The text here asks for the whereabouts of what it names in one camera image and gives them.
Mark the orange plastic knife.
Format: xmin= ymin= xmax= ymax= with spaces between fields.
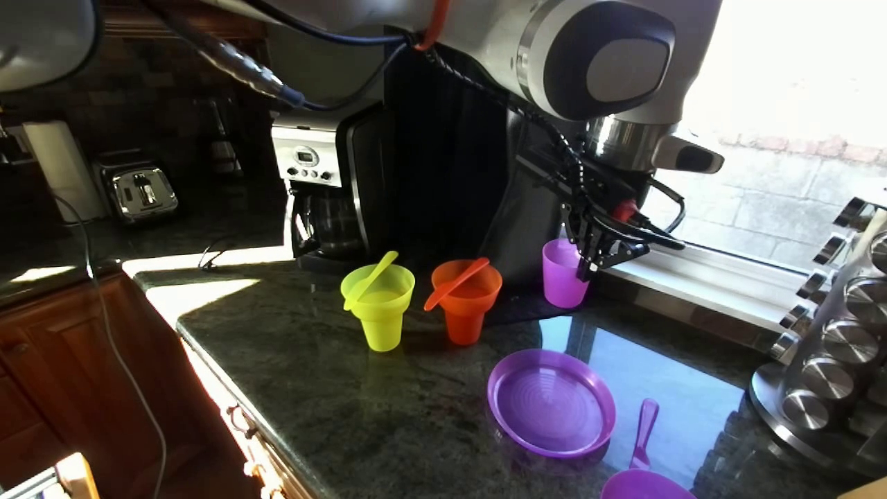
xmin=422 ymin=255 xmax=494 ymax=315

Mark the purple plastic cup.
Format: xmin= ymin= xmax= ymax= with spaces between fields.
xmin=540 ymin=236 xmax=594 ymax=312

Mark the purple plastic knife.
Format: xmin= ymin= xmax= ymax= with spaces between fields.
xmin=629 ymin=398 xmax=665 ymax=471

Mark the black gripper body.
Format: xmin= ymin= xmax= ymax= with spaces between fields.
xmin=551 ymin=168 xmax=655 ymax=272

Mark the yellow-green plastic knife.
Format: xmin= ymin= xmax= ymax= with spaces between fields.
xmin=342 ymin=248 xmax=403 ymax=315

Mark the white paper towel roll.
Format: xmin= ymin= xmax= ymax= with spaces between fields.
xmin=19 ymin=116 xmax=112 ymax=224

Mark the silver spice rack carousel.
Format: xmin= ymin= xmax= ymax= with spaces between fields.
xmin=746 ymin=195 xmax=887 ymax=478

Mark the silver toaster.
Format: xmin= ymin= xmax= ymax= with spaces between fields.
xmin=95 ymin=155 xmax=184 ymax=229

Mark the silver coffee maker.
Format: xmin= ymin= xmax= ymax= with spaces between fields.
xmin=270 ymin=108 xmax=394 ymax=269

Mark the thin white cord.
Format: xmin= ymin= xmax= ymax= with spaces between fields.
xmin=52 ymin=198 xmax=171 ymax=499

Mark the glass coffee carafe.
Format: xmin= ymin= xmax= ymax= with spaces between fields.
xmin=292 ymin=190 xmax=369 ymax=265

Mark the wooden cabinet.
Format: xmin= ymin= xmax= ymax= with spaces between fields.
xmin=0 ymin=269 xmax=271 ymax=499

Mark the purple plastic plate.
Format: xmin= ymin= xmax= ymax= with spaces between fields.
xmin=486 ymin=348 xmax=620 ymax=463

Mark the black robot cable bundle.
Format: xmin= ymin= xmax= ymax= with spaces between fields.
xmin=141 ymin=0 xmax=691 ymax=255

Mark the orange strap on arm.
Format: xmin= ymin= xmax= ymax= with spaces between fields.
xmin=414 ymin=0 xmax=457 ymax=55

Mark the purple plastic bowl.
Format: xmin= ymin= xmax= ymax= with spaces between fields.
xmin=595 ymin=463 xmax=699 ymax=499

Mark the yellow-green plastic cup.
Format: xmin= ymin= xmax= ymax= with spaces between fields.
xmin=357 ymin=308 xmax=411 ymax=359

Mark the orange plastic cup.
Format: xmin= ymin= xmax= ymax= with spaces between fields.
xmin=440 ymin=308 xmax=491 ymax=349

